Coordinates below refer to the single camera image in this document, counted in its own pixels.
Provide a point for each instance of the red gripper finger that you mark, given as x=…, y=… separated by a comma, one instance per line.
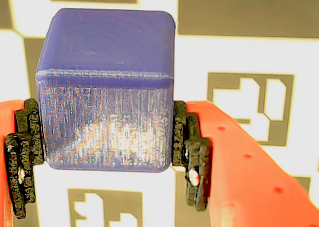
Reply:
x=15, y=137
x=249, y=174

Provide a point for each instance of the blue cube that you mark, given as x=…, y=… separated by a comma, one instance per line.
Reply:
x=107, y=87

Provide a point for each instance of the black white marker mat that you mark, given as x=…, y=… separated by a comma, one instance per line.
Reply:
x=224, y=55

